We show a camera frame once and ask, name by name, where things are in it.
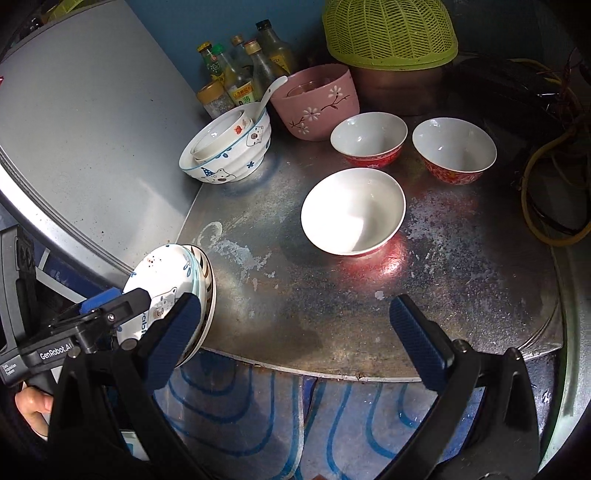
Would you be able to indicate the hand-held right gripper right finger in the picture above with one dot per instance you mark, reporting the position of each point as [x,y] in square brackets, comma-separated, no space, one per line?
[420,341]

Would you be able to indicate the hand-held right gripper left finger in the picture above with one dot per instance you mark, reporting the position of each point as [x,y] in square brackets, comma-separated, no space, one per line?
[178,337]

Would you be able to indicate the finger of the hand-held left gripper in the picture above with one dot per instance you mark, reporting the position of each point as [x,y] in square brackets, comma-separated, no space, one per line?
[134,307]

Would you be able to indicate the white bear print plate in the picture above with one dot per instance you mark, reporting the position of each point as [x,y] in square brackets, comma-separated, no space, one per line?
[200,272]
[157,272]

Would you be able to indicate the white leaf pattern plate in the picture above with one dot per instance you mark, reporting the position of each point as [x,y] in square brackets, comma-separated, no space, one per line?
[210,281]

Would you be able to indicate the red bowl white inside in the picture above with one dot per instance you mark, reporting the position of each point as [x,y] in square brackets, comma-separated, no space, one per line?
[351,212]
[369,136]
[455,147]

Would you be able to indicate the person's left hand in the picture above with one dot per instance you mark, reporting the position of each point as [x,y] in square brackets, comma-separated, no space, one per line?
[34,410]

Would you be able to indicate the small white red-print bowl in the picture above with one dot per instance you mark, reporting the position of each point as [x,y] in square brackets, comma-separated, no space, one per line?
[207,156]
[221,131]

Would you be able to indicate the grey refrigerator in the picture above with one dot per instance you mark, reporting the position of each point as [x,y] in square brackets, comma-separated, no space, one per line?
[92,138]

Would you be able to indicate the white bear print bowl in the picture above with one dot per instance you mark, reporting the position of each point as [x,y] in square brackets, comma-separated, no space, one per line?
[240,159]

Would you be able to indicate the gold lid spice jar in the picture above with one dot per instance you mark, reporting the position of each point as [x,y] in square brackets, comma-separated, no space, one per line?
[213,99]

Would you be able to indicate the pink flower print bowl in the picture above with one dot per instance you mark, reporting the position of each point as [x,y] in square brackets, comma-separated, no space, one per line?
[318,115]

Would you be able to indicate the copper coloured pot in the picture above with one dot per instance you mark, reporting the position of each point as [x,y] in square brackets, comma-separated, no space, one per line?
[401,90]

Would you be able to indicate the white ceramic spoon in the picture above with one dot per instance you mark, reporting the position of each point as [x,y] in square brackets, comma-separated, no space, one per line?
[270,92]

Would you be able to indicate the small clear gold cap bottle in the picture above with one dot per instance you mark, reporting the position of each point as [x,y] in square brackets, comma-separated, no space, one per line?
[241,50]

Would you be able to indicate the clear glass cup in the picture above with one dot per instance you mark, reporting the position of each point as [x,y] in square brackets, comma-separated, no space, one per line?
[307,87]

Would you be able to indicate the tall dark cap bottle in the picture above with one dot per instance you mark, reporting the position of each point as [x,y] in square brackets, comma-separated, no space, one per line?
[277,50]

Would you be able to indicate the green mesh food cover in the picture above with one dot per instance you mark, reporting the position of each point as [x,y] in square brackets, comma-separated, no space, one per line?
[388,32]

